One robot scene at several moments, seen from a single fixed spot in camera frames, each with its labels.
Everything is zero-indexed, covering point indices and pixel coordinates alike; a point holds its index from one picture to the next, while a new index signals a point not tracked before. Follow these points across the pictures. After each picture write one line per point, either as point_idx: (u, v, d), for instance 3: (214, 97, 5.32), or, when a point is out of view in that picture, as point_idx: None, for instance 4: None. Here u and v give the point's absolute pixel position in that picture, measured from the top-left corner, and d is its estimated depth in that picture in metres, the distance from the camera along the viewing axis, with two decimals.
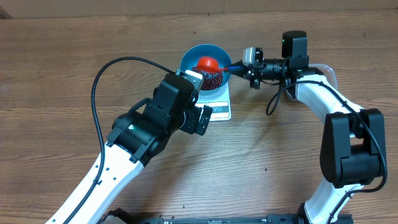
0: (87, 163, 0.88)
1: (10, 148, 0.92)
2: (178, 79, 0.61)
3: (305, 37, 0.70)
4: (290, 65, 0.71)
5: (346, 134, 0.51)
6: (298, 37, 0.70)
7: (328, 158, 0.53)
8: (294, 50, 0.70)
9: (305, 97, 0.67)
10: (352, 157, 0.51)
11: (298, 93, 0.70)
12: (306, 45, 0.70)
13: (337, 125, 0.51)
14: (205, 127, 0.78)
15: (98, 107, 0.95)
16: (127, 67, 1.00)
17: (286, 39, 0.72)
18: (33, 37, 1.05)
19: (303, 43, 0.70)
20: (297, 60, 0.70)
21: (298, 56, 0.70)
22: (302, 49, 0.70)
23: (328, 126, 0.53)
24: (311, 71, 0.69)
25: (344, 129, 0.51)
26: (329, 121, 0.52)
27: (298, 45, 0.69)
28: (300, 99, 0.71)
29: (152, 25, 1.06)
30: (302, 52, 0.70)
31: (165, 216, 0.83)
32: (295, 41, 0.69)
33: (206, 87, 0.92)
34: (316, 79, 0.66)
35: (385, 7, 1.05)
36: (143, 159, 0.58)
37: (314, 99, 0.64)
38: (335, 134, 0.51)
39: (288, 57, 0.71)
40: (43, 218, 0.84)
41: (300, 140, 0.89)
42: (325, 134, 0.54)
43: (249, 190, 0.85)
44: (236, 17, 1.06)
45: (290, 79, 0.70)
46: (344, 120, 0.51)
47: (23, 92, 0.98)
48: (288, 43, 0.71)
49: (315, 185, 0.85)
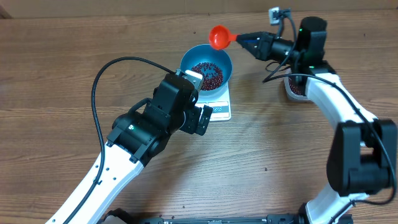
0: (87, 163, 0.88)
1: (10, 148, 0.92)
2: (178, 79, 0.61)
3: (324, 30, 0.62)
4: (303, 60, 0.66)
5: (357, 145, 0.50)
6: (317, 29, 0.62)
7: (337, 168, 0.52)
8: (310, 46, 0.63)
9: (313, 94, 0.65)
10: (361, 168, 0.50)
11: (306, 91, 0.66)
12: (324, 40, 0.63)
13: (349, 137, 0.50)
14: (205, 127, 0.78)
15: (98, 107, 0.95)
16: (126, 67, 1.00)
17: (305, 30, 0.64)
18: (33, 37, 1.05)
19: (321, 37, 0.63)
20: (311, 56, 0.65)
21: (314, 51, 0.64)
22: (319, 44, 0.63)
23: (338, 135, 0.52)
24: (323, 69, 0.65)
25: (355, 140, 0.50)
26: (341, 132, 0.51)
27: (314, 40, 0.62)
28: (309, 98, 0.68)
29: (152, 25, 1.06)
30: (319, 48, 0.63)
31: (165, 216, 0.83)
32: (313, 37, 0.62)
33: (206, 87, 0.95)
34: (329, 78, 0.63)
35: (384, 7, 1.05)
36: (144, 159, 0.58)
37: (325, 100, 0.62)
38: (347, 145, 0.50)
39: (304, 50, 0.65)
40: (43, 218, 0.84)
41: (300, 140, 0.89)
42: (335, 142, 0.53)
43: (249, 190, 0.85)
44: (236, 17, 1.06)
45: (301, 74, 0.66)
46: (357, 132, 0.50)
47: (23, 92, 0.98)
48: (305, 36, 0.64)
49: (315, 185, 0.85)
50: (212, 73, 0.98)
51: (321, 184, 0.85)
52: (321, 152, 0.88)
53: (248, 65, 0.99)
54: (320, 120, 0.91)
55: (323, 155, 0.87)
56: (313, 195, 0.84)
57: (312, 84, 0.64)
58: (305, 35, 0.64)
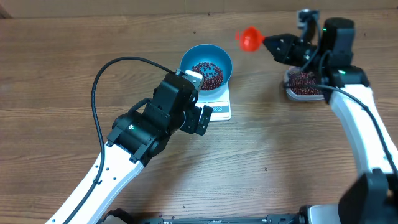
0: (87, 163, 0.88)
1: (10, 148, 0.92)
2: (178, 79, 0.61)
3: (352, 28, 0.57)
4: (329, 63, 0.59)
5: (381, 198, 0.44)
6: (344, 27, 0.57)
7: (353, 211, 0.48)
8: (336, 45, 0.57)
9: (338, 111, 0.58)
10: (379, 217, 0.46)
11: (331, 101, 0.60)
12: (353, 38, 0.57)
13: (375, 191, 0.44)
14: (205, 127, 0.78)
15: (98, 107, 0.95)
16: (126, 67, 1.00)
17: (329, 27, 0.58)
18: (33, 37, 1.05)
19: (349, 35, 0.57)
20: (337, 57, 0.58)
21: (341, 52, 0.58)
22: (346, 43, 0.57)
23: (360, 182, 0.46)
24: (354, 75, 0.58)
25: (380, 193, 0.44)
26: (365, 182, 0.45)
27: (341, 38, 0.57)
28: (333, 109, 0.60)
29: (152, 25, 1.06)
30: (346, 48, 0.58)
31: (165, 216, 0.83)
32: (340, 33, 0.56)
33: (206, 87, 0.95)
34: (359, 90, 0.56)
35: (384, 7, 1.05)
36: (143, 158, 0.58)
37: (351, 126, 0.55)
38: (370, 199, 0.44)
39: (329, 51, 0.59)
40: (43, 218, 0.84)
41: (301, 140, 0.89)
42: (356, 184, 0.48)
43: (249, 190, 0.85)
44: (236, 16, 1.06)
45: (327, 78, 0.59)
46: (384, 186, 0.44)
47: (23, 92, 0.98)
48: (329, 35, 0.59)
49: (316, 185, 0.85)
50: (212, 73, 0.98)
51: (321, 184, 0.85)
52: (321, 152, 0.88)
53: (249, 65, 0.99)
54: (320, 120, 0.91)
55: (323, 155, 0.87)
56: (313, 195, 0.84)
57: (341, 100, 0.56)
58: (331, 33, 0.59)
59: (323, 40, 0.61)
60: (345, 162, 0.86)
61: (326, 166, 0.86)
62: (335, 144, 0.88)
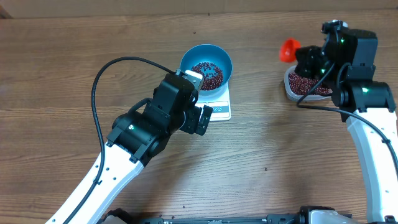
0: (87, 163, 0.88)
1: (10, 148, 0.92)
2: (178, 79, 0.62)
3: (372, 39, 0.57)
4: (348, 76, 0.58)
5: None
6: (364, 37, 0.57)
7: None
8: (356, 56, 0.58)
9: (356, 137, 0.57)
10: None
11: (348, 122, 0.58)
12: (372, 48, 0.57)
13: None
14: (205, 127, 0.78)
15: (98, 107, 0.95)
16: (126, 67, 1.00)
17: (347, 38, 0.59)
18: (33, 37, 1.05)
19: (369, 46, 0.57)
20: (358, 69, 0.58)
21: (360, 64, 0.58)
22: (365, 55, 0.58)
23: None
24: (376, 91, 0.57)
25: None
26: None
27: (362, 48, 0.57)
28: (349, 130, 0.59)
29: (152, 25, 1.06)
30: (367, 60, 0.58)
31: (165, 216, 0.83)
32: (360, 44, 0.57)
33: (206, 87, 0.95)
34: (381, 115, 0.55)
35: (384, 7, 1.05)
36: (144, 159, 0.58)
37: (367, 155, 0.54)
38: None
39: (348, 64, 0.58)
40: (43, 218, 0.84)
41: (300, 140, 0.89)
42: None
43: (249, 190, 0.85)
44: (236, 17, 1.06)
45: (347, 93, 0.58)
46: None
47: (23, 92, 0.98)
48: (348, 46, 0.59)
49: (315, 185, 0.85)
50: (212, 73, 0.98)
51: (321, 184, 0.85)
52: (321, 152, 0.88)
53: (249, 65, 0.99)
54: (320, 120, 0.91)
55: (323, 155, 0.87)
56: (313, 195, 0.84)
57: (359, 127, 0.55)
58: (349, 45, 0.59)
59: (340, 51, 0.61)
60: (345, 162, 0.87)
61: (326, 166, 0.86)
62: (334, 144, 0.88)
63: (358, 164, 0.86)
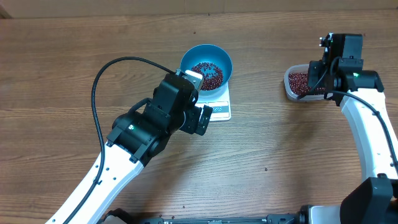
0: (87, 163, 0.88)
1: (10, 148, 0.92)
2: (178, 79, 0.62)
3: (358, 37, 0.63)
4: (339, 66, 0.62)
5: (384, 205, 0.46)
6: (351, 35, 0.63)
7: (356, 216, 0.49)
8: (345, 50, 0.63)
9: (349, 114, 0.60)
10: None
11: (342, 103, 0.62)
12: (359, 45, 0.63)
13: (379, 196, 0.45)
14: (205, 127, 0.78)
15: (98, 107, 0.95)
16: (127, 67, 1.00)
17: (337, 38, 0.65)
18: (34, 37, 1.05)
19: (356, 42, 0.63)
20: (347, 61, 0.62)
21: (350, 56, 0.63)
22: (354, 48, 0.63)
23: (365, 186, 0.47)
24: (369, 78, 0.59)
25: (384, 199, 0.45)
26: (369, 187, 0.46)
27: (349, 43, 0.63)
28: (344, 112, 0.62)
29: (152, 25, 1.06)
30: (355, 53, 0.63)
31: (165, 216, 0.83)
32: (347, 38, 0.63)
33: (206, 87, 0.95)
34: (371, 94, 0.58)
35: (385, 7, 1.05)
36: (143, 158, 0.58)
37: (360, 127, 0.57)
38: (373, 205, 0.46)
39: (339, 57, 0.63)
40: (43, 218, 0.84)
41: (300, 140, 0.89)
42: (360, 190, 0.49)
43: (249, 190, 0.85)
44: (236, 17, 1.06)
45: (340, 79, 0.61)
46: (388, 193, 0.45)
47: (23, 92, 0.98)
48: (337, 44, 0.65)
49: (316, 185, 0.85)
50: (212, 73, 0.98)
51: (321, 184, 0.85)
52: (321, 152, 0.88)
53: (249, 65, 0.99)
54: (320, 120, 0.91)
55: (323, 155, 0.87)
56: (313, 195, 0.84)
57: (351, 104, 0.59)
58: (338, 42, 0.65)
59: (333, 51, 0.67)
60: (345, 162, 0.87)
61: (326, 166, 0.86)
62: (335, 144, 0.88)
63: (358, 164, 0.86)
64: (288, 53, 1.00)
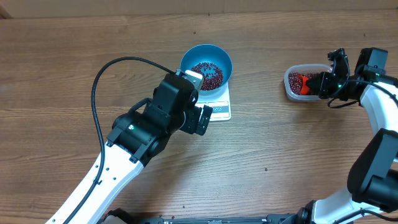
0: (87, 163, 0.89)
1: (10, 148, 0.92)
2: (178, 79, 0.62)
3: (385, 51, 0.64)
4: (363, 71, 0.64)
5: (391, 157, 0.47)
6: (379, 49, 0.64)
7: (360, 172, 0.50)
8: (370, 58, 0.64)
9: (368, 102, 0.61)
10: (386, 183, 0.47)
11: (362, 96, 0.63)
12: (385, 58, 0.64)
13: (386, 144, 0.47)
14: (205, 127, 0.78)
15: (98, 107, 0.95)
16: (126, 67, 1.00)
17: (364, 51, 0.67)
18: (34, 37, 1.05)
19: (382, 56, 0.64)
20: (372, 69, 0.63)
21: (374, 66, 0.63)
22: (379, 60, 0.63)
23: (376, 140, 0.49)
24: (388, 80, 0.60)
25: (393, 150, 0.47)
26: (380, 135, 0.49)
27: (375, 55, 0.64)
28: (363, 103, 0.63)
29: (152, 25, 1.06)
30: (380, 65, 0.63)
31: (165, 216, 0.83)
32: (374, 51, 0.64)
33: (206, 87, 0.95)
34: (388, 88, 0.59)
35: (384, 7, 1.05)
36: (143, 159, 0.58)
37: (376, 107, 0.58)
38: (380, 152, 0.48)
39: (364, 65, 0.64)
40: (43, 218, 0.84)
41: (300, 140, 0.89)
42: (371, 145, 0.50)
43: (249, 190, 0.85)
44: (236, 17, 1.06)
45: (362, 78, 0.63)
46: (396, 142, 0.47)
47: (23, 92, 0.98)
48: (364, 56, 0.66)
49: (316, 185, 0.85)
50: (212, 73, 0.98)
51: (320, 184, 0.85)
52: (321, 152, 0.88)
53: (249, 65, 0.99)
54: (320, 120, 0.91)
55: (323, 155, 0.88)
56: (313, 195, 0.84)
57: (371, 91, 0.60)
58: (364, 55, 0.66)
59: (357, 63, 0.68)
60: (345, 162, 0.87)
61: (326, 166, 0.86)
62: (334, 144, 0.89)
63: None
64: (288, 53, 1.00)
